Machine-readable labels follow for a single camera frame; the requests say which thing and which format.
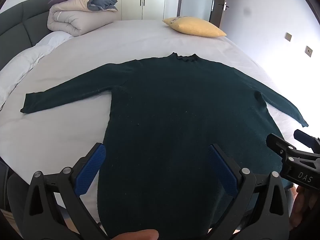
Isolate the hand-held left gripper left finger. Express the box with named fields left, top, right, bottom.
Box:
left=22, top=142, right=110, bottom=240

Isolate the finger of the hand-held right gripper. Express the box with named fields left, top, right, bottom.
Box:
left=293, top=129, right=320, bottom=153
left=266, top=133, right=300, bottom=161

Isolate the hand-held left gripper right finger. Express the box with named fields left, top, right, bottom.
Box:
left=205, top=144, right=292, bottom=240

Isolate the dark green sweater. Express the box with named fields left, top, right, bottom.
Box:
left=20, top=52, right=309, bottom=240

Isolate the person's right hand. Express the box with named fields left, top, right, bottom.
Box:
left=290, top=185, right=320, bottom=233

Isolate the person's left hand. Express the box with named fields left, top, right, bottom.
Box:
left=110, top=229, right=160, bottom=240

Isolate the white pillow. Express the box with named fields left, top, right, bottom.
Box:
left=0, top=31, right=74, bottom=110

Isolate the bed with white sheet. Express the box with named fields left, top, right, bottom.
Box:
left=0, top=19, right=300, bottom=205

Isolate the yellow pillow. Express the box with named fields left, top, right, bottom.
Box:
left=162, top=16, right=227, bottom=38

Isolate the folded beige duvet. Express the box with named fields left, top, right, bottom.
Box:
left=47, top=0, right=122, bottom=37

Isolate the dark grey padded headboard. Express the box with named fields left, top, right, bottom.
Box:
left=0, top=0, right=57, bottom=70

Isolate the blue grey blanket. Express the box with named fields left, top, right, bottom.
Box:
left=89, top=0, right=118, bottom=12

